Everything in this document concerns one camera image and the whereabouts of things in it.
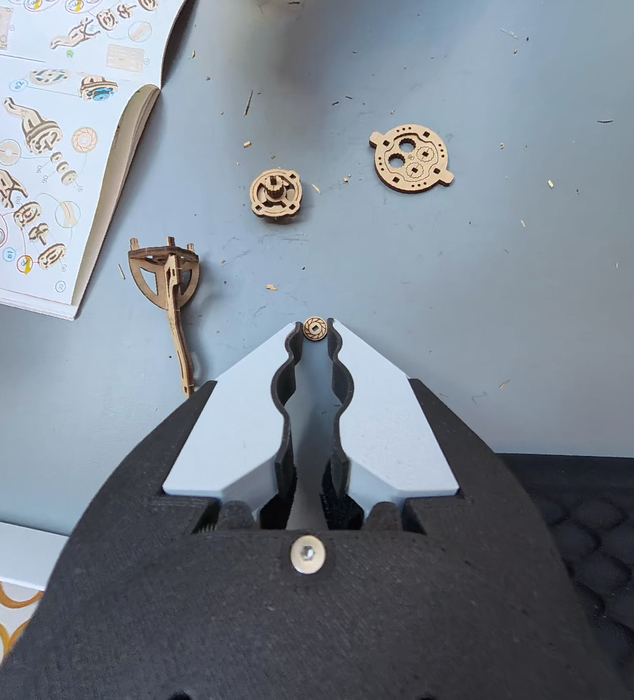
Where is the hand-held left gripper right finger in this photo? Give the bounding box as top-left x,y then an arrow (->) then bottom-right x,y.
322,319 -> 460,530

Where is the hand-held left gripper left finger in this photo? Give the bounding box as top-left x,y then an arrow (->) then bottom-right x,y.
162,321 -> 302,530

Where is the round wooden hub assembly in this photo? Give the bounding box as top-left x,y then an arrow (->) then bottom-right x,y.
248,168 -> 301,222

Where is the black quilted seat cushion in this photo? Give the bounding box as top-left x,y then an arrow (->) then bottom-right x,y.
500,453 -> 634,700

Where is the white cardboard box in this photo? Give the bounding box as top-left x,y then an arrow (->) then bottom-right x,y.
0,511 -> 72,700

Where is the round wooden gear-cutout plate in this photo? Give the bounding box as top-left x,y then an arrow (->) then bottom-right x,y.
369,123 -> 454,195

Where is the group of yellow rubber bands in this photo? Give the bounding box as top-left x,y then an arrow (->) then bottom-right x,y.
0,580 -> 42,684

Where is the illustrated instruction booklet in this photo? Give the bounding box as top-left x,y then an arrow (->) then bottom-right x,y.
0,0 -> 197,322

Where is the wooden stand with handle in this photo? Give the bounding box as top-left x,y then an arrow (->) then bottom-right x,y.
127,236 -> 200,399

